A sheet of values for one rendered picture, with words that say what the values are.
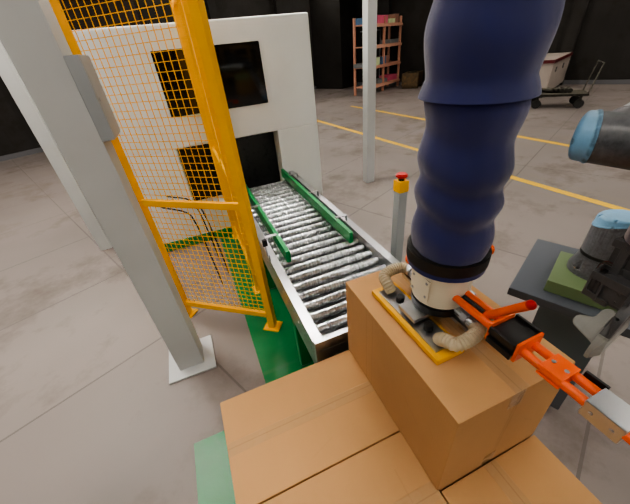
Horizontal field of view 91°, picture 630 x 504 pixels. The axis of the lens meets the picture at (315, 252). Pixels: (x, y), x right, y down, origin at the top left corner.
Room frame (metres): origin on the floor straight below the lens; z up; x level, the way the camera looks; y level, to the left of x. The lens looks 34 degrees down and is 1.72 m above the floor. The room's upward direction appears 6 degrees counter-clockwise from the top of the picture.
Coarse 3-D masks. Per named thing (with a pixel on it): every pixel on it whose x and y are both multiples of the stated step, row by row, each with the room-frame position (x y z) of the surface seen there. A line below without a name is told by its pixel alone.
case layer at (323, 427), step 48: (288, 384) 0.78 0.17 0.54; (336, 384) 0.76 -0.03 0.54; (240, 432) 0.60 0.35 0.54; (288, 432) 0.59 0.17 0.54; (336, 432) 0.57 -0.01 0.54; (384, 432) 0.55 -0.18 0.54; (240, 480) 0.45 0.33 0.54; (288, 480) 0.43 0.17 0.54; (336, 480) 0.42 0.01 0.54; (384, 480) 0.40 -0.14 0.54; (480, 480) 0.38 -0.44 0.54; (528, 480) 0.36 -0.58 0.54; (576, 480) 0.35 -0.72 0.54
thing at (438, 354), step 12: (396, 288) 0.83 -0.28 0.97; (384, 300) 0.78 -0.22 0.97; (396, 300) 0.76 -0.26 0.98; (408, 300) 0.76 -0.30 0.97; (396, 312) 0.72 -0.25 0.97; (408, 324) 0.66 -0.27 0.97; (420, 324) 0.65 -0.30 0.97; (432, 324) 0.63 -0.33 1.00; (420, 336) 0.61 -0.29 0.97; (432, 336) 0.60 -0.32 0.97; (432, 348) 0.56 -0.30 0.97; (444, 348) 0.56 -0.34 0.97; (444, 360) 0.53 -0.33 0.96
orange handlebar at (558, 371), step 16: (464, 304) 0.61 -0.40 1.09; (480, 304) 0.60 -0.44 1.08; (480, 320) 0.55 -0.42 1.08; (528, 352) 0.44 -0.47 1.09; (544, 352) 0.43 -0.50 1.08; (544, 368) 0.39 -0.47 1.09; (560, 368) 0.39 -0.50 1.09; (576, 368) 0.38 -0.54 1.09; (560, 384) 0.36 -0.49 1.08; (592, 384) 0.35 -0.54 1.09; (576, 400) 0.32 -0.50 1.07
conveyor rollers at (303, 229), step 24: (264, 192) 2.93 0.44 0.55; (288, 192) 2.90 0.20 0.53; (288, 216) 2.34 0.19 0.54; (312, 216) 2.31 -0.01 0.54; (288, 240) 1.96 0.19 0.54; (312, 240) 1.92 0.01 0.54; (336, 240) 1.89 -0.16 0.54; (288, 264) 1.67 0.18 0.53; (312, 264) 1.63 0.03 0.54; (336, 264) 1.59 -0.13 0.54; (360, 264) 1.56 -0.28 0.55; (384, 264) 1.53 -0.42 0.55; (312, 288) 1.38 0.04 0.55; (336, 288) 1.39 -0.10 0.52; (312, 312) 1.19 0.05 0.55; (336, 312) 1.19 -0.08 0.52
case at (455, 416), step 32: (352, 288) 0.89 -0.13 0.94; (352, 320) 0.88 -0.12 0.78; (384, 320) 0.71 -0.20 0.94; (448, 320) 0.68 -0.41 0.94; (352, 352) 0.89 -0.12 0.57; (384, 352) 0.66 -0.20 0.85; (416, 352) 0.57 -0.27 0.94; (480, 352) 0.55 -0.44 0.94; (384, 384) 0.65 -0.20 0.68; (416, 384) 0.51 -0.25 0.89; (448, 384) 0.46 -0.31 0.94; (480, 384) 0.45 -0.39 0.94; (512, 384) 0.44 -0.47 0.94; (544, 384) 0.45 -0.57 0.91; (416, 416) 0.49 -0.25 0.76; (448, 416) 0.39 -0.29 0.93; (480, 416) 0.38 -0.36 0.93; (512, 416) 0.43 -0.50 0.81; (416, 448) 0.46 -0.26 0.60; (448, 448) 0.37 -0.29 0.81; (480, 448) 0.40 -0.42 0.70; (448, 480) 0.37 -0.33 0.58
